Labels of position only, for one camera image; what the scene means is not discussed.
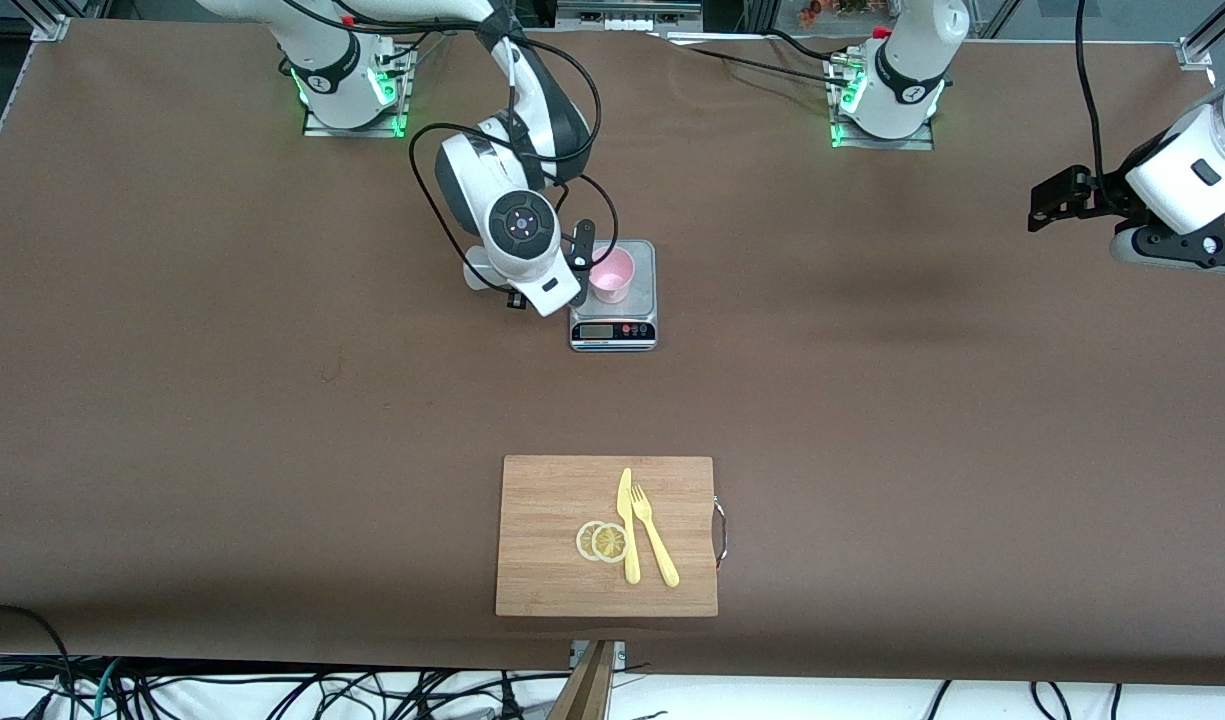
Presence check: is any pink plastic cup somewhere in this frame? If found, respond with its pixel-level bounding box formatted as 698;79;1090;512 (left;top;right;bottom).
587;247;636;305

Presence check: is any silver digital kitchen scale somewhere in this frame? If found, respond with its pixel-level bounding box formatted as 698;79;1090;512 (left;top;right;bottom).
570;239;659;353

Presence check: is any brown table cover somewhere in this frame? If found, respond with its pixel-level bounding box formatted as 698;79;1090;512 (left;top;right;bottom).
0;18;1225;686

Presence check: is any wooden cutting board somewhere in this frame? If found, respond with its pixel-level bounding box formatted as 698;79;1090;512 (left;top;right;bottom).
495;455;720;618

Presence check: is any yellow plastic knife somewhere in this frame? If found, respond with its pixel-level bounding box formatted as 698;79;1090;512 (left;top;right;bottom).
617;467;642;586

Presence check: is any yellow plastic fork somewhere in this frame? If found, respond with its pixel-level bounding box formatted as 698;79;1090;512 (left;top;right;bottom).
631;484;681;589

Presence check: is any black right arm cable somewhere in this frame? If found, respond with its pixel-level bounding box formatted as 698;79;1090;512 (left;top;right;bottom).
408;28;621;267

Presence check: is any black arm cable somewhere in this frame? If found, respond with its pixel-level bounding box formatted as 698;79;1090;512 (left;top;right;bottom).
408;28;621;267
1074;0;1110;186

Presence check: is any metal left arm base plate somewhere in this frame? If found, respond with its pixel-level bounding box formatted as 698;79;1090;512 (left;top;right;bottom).
828;50;936;152

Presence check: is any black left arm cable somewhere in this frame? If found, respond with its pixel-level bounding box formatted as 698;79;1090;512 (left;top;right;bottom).
1074;0;1110;186

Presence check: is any aluminium frame corner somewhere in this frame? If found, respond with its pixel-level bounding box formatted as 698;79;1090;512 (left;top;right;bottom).
1177;0;1225;71
30;0;73;43

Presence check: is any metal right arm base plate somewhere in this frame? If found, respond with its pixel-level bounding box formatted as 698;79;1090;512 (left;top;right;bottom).
302;38;413;139

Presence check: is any black base cable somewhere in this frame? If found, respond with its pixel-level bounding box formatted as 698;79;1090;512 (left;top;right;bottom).
662;30;858;93

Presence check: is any wooden post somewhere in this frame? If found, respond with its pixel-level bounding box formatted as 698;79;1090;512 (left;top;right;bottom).
550;640;618;720

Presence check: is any teal floor cable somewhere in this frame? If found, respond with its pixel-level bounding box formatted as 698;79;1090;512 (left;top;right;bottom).
90;658;125;720

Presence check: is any black floor cable loop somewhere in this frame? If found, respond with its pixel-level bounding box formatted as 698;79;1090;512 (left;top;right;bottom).
0;604;79;720

